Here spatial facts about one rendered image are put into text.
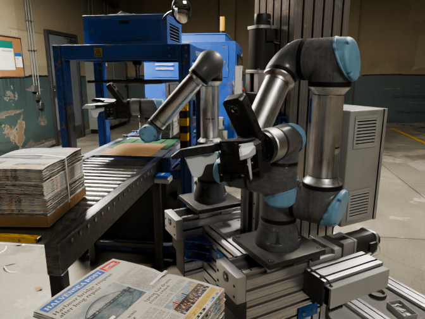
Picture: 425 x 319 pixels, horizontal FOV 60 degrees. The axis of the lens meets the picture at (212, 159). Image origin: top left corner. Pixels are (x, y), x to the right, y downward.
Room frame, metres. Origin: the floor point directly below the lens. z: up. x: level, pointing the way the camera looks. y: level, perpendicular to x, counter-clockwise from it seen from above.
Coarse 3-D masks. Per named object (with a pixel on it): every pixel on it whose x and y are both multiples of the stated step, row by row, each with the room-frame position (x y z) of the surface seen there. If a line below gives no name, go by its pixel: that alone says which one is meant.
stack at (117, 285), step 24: (120, 264) 0.97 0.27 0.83; (72, 288) 0.85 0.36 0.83; (96, 288) 0.85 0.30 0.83; (120, 288) 0.85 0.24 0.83; (144, 288) 0.85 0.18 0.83; (168, 288) 0.85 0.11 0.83; (192, 288) 0.84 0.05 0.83; (216, 288) 0.85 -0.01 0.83; (48, 312) 0.75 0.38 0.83; (72, 312) 0.75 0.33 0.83; (96, 312) 0.75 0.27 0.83; (120, 312) 0.75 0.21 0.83; (144, 312) 0.75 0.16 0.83; (168, 312) 0.75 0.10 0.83; (192, 312) 0.75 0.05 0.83; (216, 312) 0.81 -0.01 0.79
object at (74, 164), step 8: (16, 152) 1.57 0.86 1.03; (24, 152) 1.57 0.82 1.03; (32, 152) 1.57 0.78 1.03; (40, 152) 1.56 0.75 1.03; (48, 152) 1.56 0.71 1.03; (56, 152) 1.56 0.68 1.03; (64, 152) 1.56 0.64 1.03; (72, 152) 1.55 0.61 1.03; (80, 152) 1.65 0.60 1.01; (72, 160) 1.54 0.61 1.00; (80, 160) 1.64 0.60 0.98; (72, 168) 1.53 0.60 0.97; (80, 168) 1.62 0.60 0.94; (72, 176) 1.52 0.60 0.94; (80, 176) 1.60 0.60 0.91; (72, 184) 1.51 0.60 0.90; (80, 184) 1.59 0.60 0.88; (72, 192) 1.50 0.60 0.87
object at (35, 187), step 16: (0, 160) 1.42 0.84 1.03; (16, 160) 1.42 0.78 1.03; (32, 160) 1.42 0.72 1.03; (48, 160) 1.42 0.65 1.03; (0, 176) 1.29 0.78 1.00; (16, 176) 1.29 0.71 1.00; (32, 176) 1.28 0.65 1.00; (48, 176) 1.32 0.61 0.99; (0, 192) 1.28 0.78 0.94; (16, 192) 1.28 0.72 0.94; (32, 192) 1.28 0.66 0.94; (48, 192) 1.31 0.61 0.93; (64, 192) 1.43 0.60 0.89; (0, 208) 1.28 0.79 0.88; (16, 208) 1.28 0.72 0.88; (32, 208) 1.28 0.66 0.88; (48, 208) 1.28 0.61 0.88
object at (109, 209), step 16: (160, 160) 2.42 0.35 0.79; (144, 176) 2.07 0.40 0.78; (112, 192) 1.70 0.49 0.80; (128, 192) 1.82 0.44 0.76; (96, 208) 1.49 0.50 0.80; (112, 208) 1.61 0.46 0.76; (80, 224) 1.32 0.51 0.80; (96, 224) 1.44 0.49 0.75; (112, 224) 1.59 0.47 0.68; (64, 240) 1.19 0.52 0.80; (80, 240) 1.30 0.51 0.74; (96, 240) 1.43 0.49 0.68; (48, 256) 1.15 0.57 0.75; (64, 256) 1.18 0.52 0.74; (48, 272) 1.16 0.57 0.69; (64, 272) 1.17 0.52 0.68
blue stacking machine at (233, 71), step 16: (224, 16) 4.94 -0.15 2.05; (224, 32) 4.93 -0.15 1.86; (208, 48) 4.78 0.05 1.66; (224, 48) 4.75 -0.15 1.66; (240, 48) 5.59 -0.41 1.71; (144, 64) 4.90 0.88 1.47; (160, 64) 4.86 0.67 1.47; (176, 64) 4.83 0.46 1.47; (192, 64) 4.80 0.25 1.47; (224, 64) 4.75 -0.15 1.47; (240, 64) 5.51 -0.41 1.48; (224, 80) 4.76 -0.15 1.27; (240, 80) 4.72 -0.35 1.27; (160, 96) 4.87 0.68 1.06; (224, 96) 4.76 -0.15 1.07; (224, 112) 4.76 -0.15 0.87; (224, 128) 4.75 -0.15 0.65
